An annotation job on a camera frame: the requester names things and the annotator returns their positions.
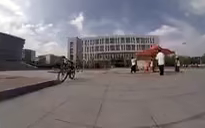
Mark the person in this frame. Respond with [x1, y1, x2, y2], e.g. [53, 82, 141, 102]
[60, 55, 75, 73]
[174, 57, 181, 73]
[130, 57, 138, 74]
[155, 49, 166, 76]

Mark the grey stone slab plaza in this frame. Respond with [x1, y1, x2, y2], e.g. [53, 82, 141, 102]
[0, 67, 205, 128]

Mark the white office building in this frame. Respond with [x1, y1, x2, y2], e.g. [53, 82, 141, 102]
[67, 34, 160, 69]

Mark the red canopy kiosk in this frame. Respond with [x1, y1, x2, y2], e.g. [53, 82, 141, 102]
[135, 44, 175, 72]

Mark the dark block building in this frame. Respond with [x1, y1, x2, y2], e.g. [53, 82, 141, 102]
[0, 31, 26, 63]

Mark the bicycle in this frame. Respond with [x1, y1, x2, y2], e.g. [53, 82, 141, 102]
[57, 63, 77, 83]

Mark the raised stone platform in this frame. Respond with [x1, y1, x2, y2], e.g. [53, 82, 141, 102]
[0, 69, 63, 103]

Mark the small dark building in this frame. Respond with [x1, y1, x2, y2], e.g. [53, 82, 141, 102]
[22, 48, 37, 64]

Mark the row of trees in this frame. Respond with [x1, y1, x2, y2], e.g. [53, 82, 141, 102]
[164, 52, 205, 67]

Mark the low pale building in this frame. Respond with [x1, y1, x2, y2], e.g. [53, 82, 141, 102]
[36, 53, 63, 66]

